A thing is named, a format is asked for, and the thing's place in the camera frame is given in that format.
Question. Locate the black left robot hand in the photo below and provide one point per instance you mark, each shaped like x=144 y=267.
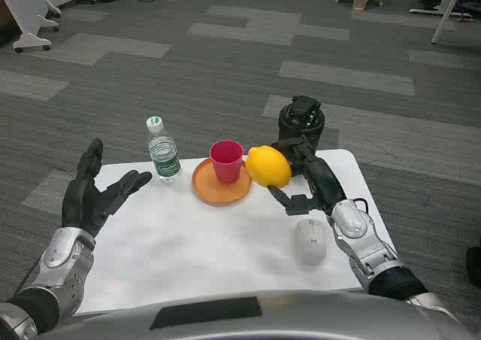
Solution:
x=80 y=201

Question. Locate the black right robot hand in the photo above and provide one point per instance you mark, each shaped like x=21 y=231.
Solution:
x=321 y=178

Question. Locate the yellow lemon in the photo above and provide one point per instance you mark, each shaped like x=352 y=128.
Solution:
x=268 y=166

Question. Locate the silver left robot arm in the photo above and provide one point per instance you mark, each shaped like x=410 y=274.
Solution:
x=49 y=272

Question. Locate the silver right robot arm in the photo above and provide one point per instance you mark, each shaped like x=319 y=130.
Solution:
x=379 y=261

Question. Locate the white computer mouse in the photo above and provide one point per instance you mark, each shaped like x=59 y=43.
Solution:
x=311 y=241

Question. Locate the clear water bottle green label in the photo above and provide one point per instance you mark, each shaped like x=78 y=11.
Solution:
x=163 y=155

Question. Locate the pink plastic cup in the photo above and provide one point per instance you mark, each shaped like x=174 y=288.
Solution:
x=226 y=161

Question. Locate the orange round plate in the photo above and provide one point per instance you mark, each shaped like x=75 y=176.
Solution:
x=210 y=191

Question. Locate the silver robot chest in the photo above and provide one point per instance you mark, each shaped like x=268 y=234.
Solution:
x=263 y=317

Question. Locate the black bag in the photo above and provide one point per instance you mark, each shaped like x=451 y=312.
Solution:
x=474 y=261

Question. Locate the white rolling partition board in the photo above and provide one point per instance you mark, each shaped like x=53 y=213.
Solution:
x=34 y=9

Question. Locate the white desk leg frame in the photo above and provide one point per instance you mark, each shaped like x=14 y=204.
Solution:
x=443 y=11

